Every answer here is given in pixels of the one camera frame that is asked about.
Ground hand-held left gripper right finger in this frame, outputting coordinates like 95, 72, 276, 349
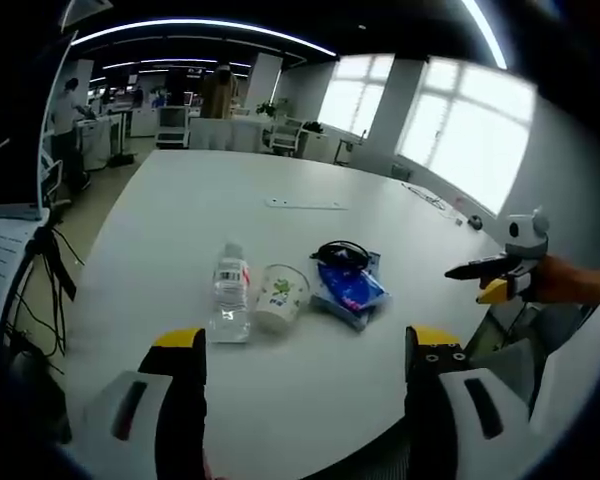
404, 324, 536, 480

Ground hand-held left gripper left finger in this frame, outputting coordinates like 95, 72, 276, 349
79, 327, 209, 480

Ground blue tissue packet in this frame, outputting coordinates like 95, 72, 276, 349
310, 249, 393, 331

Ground clear plastic water bottle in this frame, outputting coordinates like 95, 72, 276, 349
208, 241, 253, 344

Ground black sunglasses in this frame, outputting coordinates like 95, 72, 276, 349
309, 239, 373, 272

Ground white paper cup green print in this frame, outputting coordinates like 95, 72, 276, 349
253, 263, 311, 335

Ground grey office chair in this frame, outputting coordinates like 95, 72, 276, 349
467, 302, 586, 426

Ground black tripod stand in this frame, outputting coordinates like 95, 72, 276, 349
0, 199, 86, 371

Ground white table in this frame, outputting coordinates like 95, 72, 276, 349
62, 148, 511, 480

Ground white office chair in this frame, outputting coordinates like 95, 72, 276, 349
269, 117, 303, 157

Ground green potted plant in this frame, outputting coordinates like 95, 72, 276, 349
255, 97, 291, 119

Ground white partitioned desk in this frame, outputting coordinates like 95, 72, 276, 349
187, 115, 276, 151

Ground thin cable on table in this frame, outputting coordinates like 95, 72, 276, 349
400, 181, 463, 221

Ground white cable cover plate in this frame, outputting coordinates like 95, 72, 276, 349
264, 197, 349, 211

